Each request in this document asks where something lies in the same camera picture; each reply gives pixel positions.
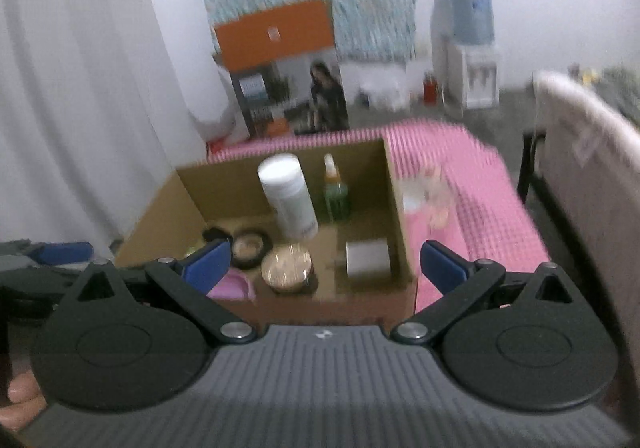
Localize white square box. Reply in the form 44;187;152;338
344;237;391;278

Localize white curtain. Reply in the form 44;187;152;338
0;0;236;260

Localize black round powder compact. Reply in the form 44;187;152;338
230;226;275;270

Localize clear glass cup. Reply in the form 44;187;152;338
399;165;457;230

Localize beige chair with black frame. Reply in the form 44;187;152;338
517;69;640;330

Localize pink small container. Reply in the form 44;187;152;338
207;272;259;303

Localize person's left hand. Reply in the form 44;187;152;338
0;372;46;434

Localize green glass dropper bottle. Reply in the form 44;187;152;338
322;153;351;223

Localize brown cardboard box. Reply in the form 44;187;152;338
114;137;419;327

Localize white water dispenser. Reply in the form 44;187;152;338
442;40;501;110

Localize printed appliance box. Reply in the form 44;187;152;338
229;55;350;138

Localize blue water bottle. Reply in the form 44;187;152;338
447;0;496;45

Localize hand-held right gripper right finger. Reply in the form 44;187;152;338
390;238;584;345

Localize pink checkered cloth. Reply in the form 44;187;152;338
207;122;551;319

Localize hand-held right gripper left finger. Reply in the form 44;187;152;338
58;238;254;345

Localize gold-lidded jar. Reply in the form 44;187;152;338
260;243;319;294

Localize white-lidded jar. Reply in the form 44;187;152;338
257;152;320;240

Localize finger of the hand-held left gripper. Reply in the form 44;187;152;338
0;268;76;327
0;240;95;272

